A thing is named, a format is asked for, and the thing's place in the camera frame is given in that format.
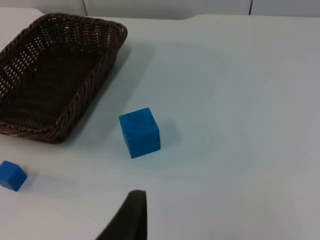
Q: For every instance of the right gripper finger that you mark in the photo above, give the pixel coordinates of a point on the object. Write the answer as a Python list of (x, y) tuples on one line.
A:
[(130, 220)]

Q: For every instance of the large blue cube block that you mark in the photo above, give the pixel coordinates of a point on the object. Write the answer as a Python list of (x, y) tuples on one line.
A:
[(140, 133)]

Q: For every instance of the small blue cube block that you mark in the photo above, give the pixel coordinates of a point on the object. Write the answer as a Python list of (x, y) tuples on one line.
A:
[(11, 176)]

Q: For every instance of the dark brown wicker basket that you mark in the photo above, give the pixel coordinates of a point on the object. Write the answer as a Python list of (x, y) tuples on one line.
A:
[(50, 75)]

